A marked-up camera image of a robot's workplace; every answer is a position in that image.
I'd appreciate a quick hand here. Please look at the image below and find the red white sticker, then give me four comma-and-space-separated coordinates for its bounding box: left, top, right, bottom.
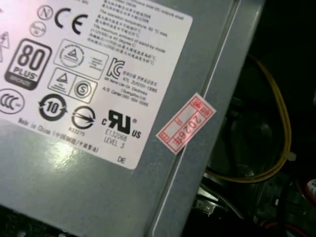
156, 92, 218, 156

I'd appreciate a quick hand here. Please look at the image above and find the white power supply label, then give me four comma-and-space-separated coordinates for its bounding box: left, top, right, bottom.
0, 0, 194, 171

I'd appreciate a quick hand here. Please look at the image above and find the grey power supply unit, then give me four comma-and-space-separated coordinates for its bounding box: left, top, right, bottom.
0, 0, 267, 237

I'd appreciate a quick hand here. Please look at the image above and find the yellow wire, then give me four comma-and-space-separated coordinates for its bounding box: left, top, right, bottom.
206, 52, 297, 184

